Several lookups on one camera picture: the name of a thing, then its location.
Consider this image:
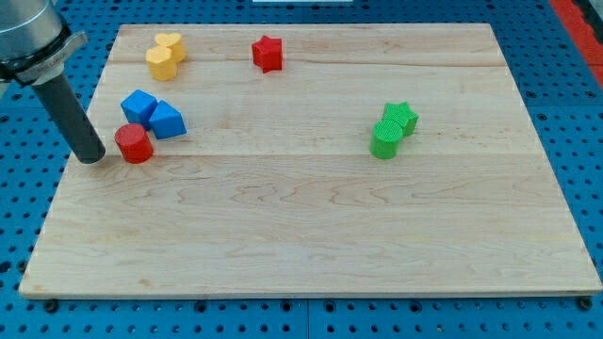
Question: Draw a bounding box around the light wooden board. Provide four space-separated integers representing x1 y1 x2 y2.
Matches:
20 24 602 299

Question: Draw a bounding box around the yellow heart block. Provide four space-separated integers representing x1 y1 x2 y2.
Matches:
155 32 187 63

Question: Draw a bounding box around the green cylinder block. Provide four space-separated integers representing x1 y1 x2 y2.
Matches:
369 120 403 159

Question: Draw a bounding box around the blue triangle block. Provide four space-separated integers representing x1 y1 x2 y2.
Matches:
149 101 187 139

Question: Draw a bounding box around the red cylinder block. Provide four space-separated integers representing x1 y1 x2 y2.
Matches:
114 123 154 164

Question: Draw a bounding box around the blue cube block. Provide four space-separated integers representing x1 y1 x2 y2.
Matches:
121 89 158 130

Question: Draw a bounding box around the red star block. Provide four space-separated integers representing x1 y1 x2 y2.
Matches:
252 35 284 73

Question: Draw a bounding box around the green star block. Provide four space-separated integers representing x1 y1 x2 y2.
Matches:
382 102 419 137

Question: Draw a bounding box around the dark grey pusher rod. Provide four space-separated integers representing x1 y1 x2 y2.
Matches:
33 73 106 164

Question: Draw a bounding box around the yellow hexagon block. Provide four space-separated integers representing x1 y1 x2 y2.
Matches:
145 46 177 81

